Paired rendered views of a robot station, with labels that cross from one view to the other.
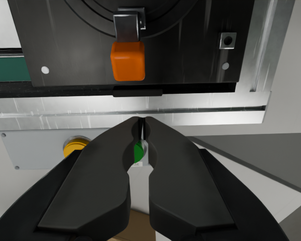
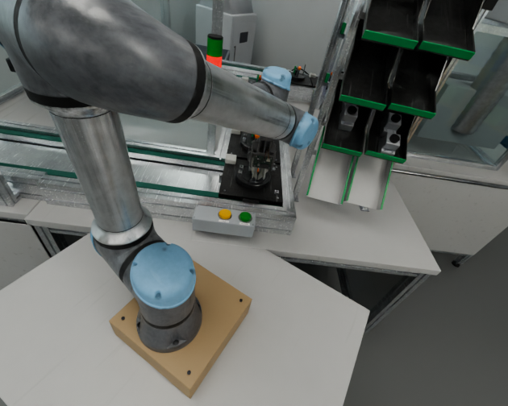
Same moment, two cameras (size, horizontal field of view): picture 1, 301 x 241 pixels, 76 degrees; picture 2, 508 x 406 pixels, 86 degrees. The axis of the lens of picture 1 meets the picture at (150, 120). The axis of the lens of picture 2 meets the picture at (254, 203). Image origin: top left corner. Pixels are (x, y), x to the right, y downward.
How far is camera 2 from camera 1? 0.92 m
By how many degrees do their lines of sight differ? 74
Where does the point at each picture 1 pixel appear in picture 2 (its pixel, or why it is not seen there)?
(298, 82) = (318, 234)
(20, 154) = (199, 213)
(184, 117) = (267, 211)
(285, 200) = (351, 309)
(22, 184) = not seen: hidden behind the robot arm
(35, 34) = (225, 184)
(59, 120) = (221, 205)
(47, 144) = (212, 211)
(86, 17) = (241, 180)
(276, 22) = (289, 194)
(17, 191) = not seen: hidden behind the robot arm
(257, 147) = not seen: outside the picture
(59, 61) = (229, 189)
